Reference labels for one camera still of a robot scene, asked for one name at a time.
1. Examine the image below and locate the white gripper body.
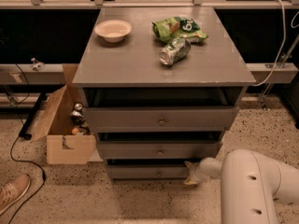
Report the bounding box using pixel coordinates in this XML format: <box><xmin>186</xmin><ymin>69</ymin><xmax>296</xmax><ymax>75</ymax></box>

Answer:
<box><xmin>189</xmin><ymin>162</ymin><xmax>209</xmax><ymax>182</ymax></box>

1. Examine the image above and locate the grey bottom drawer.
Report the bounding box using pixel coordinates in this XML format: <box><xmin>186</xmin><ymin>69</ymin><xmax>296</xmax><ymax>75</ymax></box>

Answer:
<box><xmin>106</xmin><ymin>165</ymin><xmax>188</xmax><ymax>179</ymax></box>

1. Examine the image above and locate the grey drawer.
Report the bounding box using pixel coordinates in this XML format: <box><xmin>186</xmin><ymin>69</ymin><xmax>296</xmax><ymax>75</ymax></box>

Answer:
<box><xmin>106</xmin><ymin>165</ymin><xmax>188</xmax><ymax>179</ymax></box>
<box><xmin>97</xmin><ymin>141</ymin><xmax>222</xmax><ymax>160</ymax></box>
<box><xmin>83</xmin><ymin>106</ymin><xmax>239</xmax><ymax>133</ymax></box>

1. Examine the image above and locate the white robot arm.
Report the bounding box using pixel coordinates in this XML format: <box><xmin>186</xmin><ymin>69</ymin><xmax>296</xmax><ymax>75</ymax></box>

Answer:
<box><xmin>185</xmin><ymin>149</ymin><xmax>299</xmax><ymax>224</ymax></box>

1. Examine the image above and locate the grey middle drawer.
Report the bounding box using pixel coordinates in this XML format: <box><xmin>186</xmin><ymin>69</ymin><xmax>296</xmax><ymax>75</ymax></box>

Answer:
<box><xmin>97</xmin><ymin>141</ymin><xmax>222</xmax><ymax>160</ymax></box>

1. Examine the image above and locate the grey drawer cabinet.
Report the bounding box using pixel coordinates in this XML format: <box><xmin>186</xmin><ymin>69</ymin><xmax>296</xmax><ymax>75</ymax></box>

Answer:
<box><xmin>73</xmin><ymin>7</ymin><xmax>255</xmax><ymax>166</ymax></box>

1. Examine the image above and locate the grey top drawer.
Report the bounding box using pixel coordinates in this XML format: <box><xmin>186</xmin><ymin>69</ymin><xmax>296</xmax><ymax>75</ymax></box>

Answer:
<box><xmin>83</xmin><ymin>106</ymin><xmax>239</xmax><ymax>133</ymax></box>

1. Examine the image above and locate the crushed green soda can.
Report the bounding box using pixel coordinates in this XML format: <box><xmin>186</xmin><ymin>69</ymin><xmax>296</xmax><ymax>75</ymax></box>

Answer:
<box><xmin>159</xmin><ymin>38</ymin><xmax>191</xmax><ymax>66</ymax></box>

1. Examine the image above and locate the orange ball in box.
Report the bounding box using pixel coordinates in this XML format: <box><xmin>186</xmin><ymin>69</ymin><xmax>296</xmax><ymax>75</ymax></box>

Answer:
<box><xmin>71</xmin><ymin>128</ymin><xmax>78</xmax><ymax>135</ymax></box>

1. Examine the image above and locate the dark bottle in box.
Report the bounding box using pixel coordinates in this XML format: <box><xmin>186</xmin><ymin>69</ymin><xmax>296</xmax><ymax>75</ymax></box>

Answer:
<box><xmin>71</xmin><ymin>103</ymin><xmax>85</xmax><ymax>125</ymax></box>

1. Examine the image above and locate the cardboard box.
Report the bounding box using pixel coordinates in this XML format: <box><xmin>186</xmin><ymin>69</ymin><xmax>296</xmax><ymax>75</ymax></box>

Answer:
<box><xmin>32</xmin><ymin>64</ymin><xmax>99</xmax><ymax>164</ymax></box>

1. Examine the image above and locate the green chip bag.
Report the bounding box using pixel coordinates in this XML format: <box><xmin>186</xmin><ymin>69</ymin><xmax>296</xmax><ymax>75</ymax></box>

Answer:
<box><xmin>152</xmin><ymin>16</ymin><xmax>208</xmax><ymax>44</ymax></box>

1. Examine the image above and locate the white bowl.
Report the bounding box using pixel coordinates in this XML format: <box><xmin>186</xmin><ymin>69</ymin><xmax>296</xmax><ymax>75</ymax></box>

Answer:
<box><xmin>94</xmin><ymin>20</ymin><xmax>132</xmax><ymax>43</ymax></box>

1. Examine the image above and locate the black metal bar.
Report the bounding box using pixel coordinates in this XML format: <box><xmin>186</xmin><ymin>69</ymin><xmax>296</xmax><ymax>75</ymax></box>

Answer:
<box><xmin>19</xmin><ymin>92</ymin><xmax>46</xmax><ymax>140</ymax></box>

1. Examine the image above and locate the tan sneaker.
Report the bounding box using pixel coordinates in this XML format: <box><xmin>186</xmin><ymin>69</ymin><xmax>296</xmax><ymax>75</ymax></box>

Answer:
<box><xmin>0</xmin><ymin>174</ymin><xmax>31</xmax><ymax>216</ymax></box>

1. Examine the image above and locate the small clear object on ledge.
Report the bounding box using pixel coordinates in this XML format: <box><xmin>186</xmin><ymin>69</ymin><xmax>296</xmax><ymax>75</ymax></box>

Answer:
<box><xmin>31</xmin><ymin>58</ymin><xmax>45</xmax><ymax>71</ymax></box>

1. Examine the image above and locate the white hanging cable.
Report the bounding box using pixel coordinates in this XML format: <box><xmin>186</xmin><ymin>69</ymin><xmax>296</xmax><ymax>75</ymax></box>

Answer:
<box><xmin>251</xmin><ymin>0</ymin><xmax>299</xmax><ymax>88</ymax></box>

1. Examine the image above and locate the black floor cable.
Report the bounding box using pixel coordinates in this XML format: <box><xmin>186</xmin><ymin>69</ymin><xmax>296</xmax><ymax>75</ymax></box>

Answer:
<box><xmin>0</xmin><ymin>37</ymin><xmax>47</xmax><ymax>224</ymax></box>

